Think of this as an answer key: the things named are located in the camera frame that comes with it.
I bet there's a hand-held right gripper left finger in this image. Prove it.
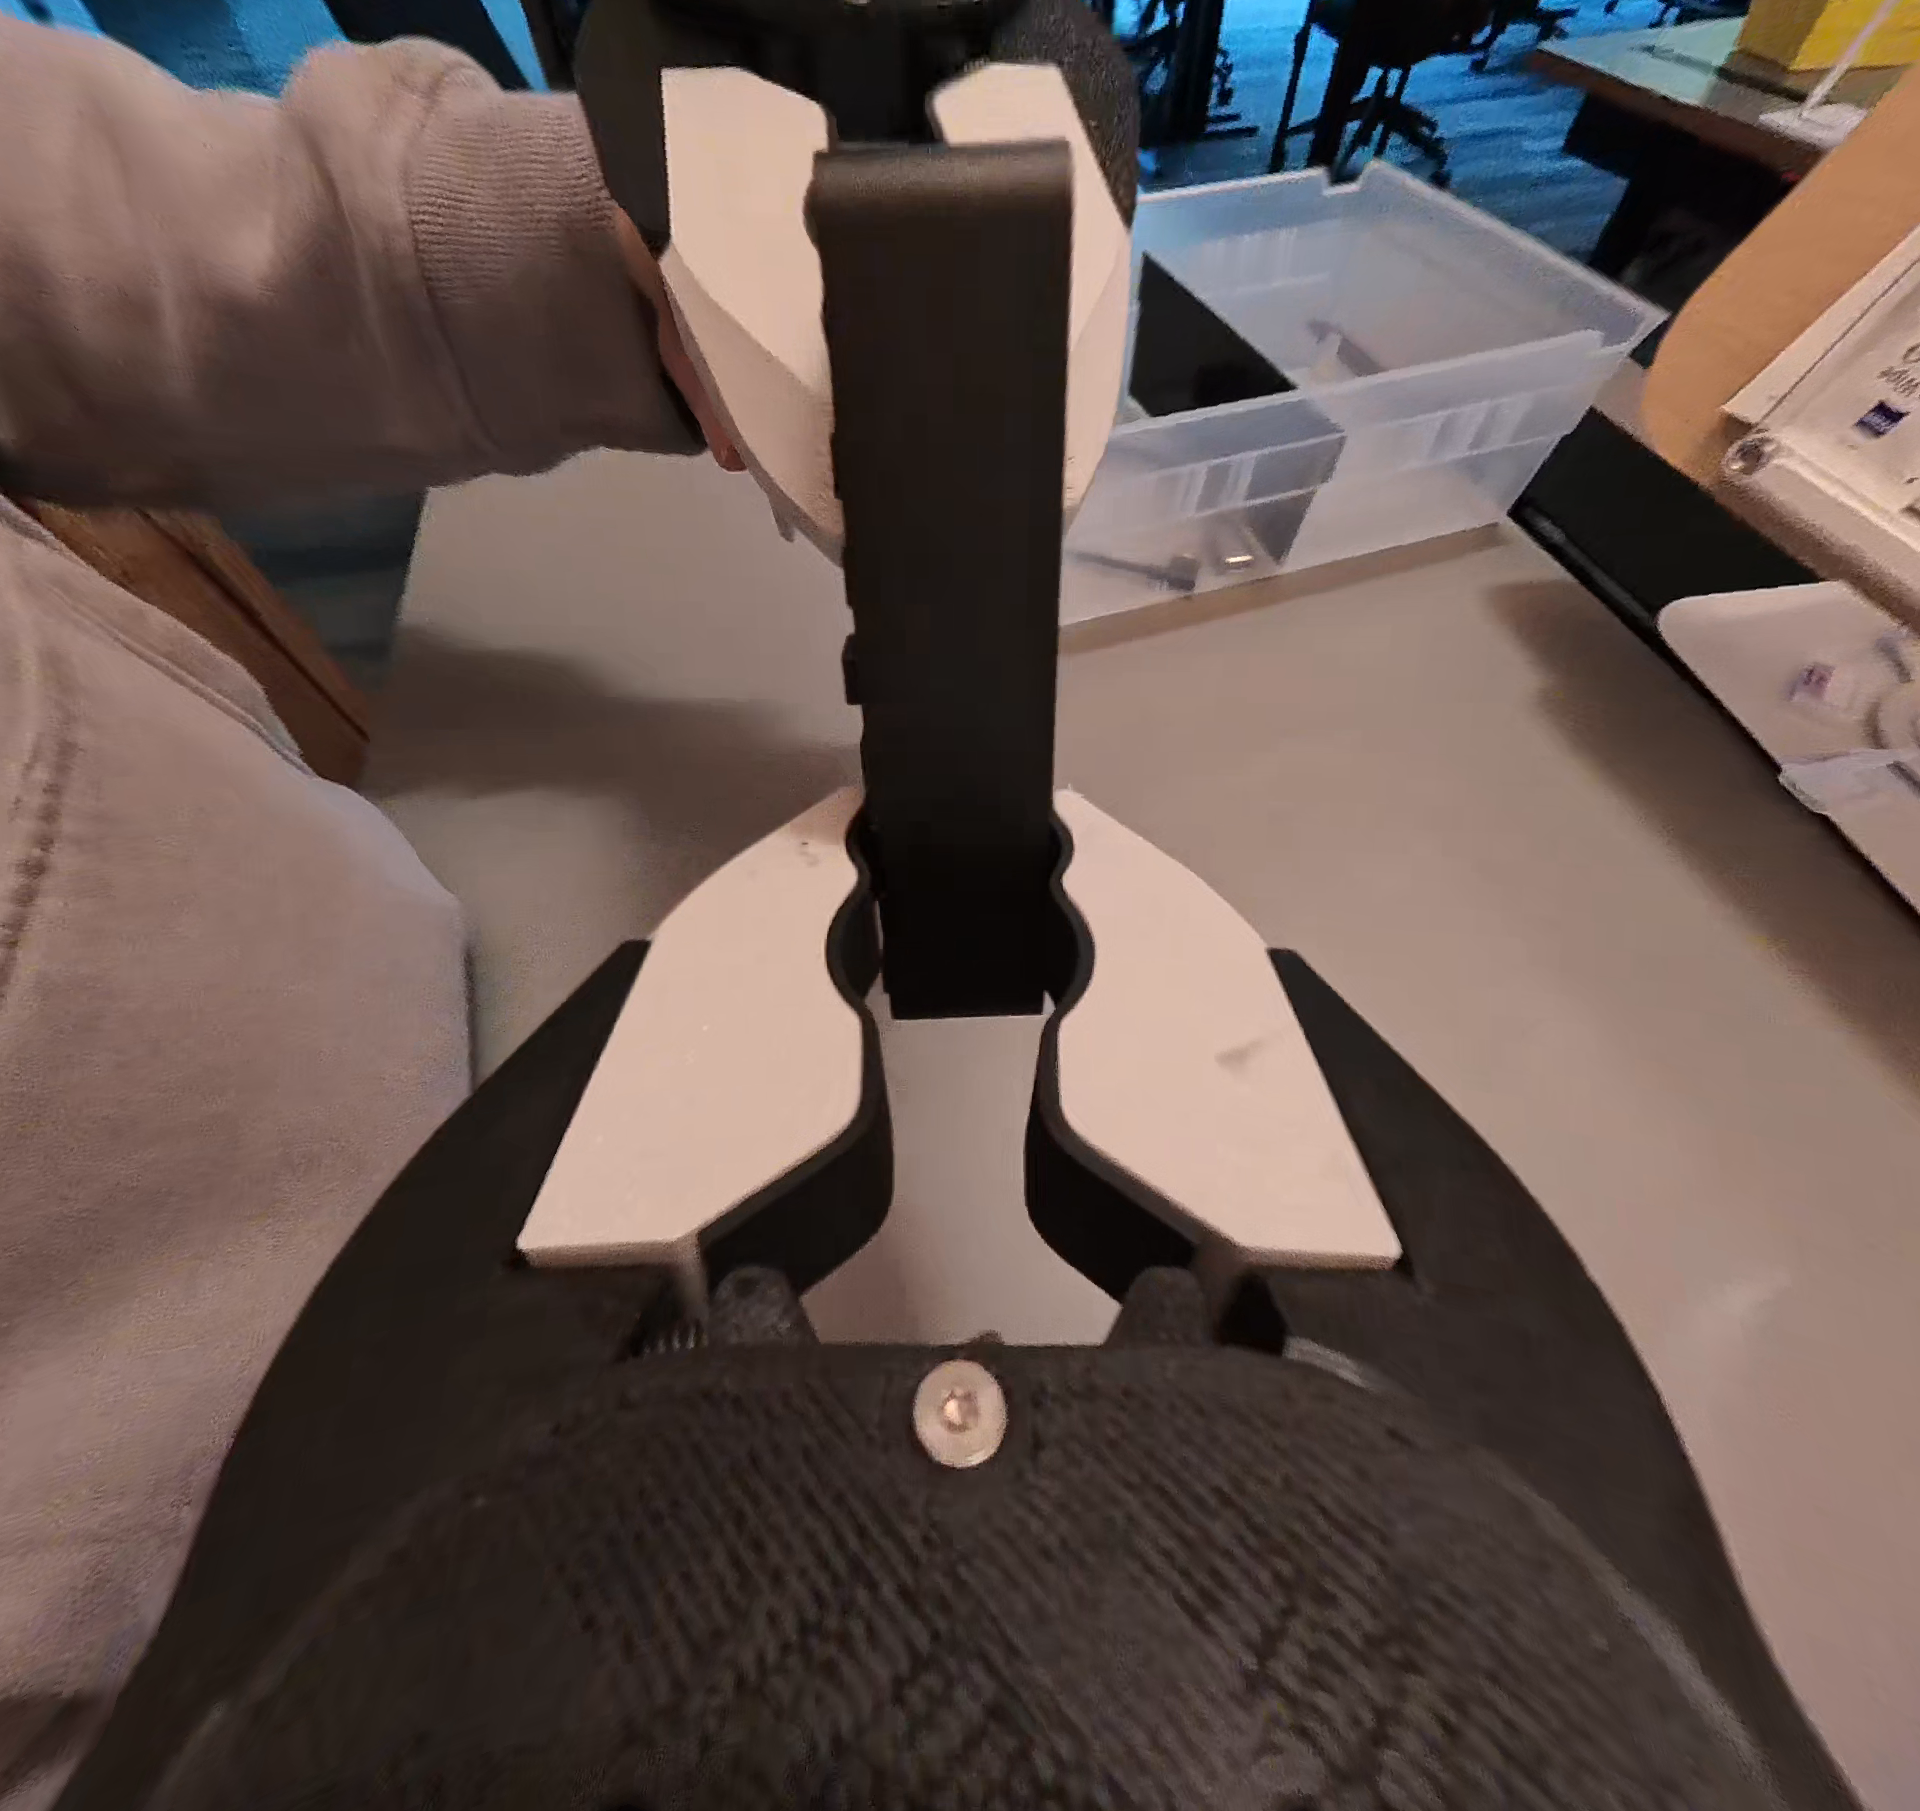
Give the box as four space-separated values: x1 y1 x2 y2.
518 787 901 1279

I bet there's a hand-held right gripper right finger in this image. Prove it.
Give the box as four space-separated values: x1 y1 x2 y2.
1027 787 1404 1295

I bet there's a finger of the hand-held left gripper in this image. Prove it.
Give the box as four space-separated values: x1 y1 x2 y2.
931 61 1144 510
660 68 851 547

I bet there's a black port block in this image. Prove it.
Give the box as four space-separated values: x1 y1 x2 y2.
806 142 1085 1021

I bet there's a clear plastic organizer bin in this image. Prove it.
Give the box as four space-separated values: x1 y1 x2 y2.
1055 161 1667 628

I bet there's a person's left forearm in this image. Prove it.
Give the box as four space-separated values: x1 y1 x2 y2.
0 10 708 507

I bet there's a person's left hand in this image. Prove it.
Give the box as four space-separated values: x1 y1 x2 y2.
611 208 755 478

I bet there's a person's grey sweatshirt torso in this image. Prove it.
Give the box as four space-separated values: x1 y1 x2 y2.
0 490 473 1811

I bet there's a yellow box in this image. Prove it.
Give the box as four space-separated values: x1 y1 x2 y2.
1741 0 1895 74

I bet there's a black usb cable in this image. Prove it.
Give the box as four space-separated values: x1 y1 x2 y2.
1072 513 1268 593

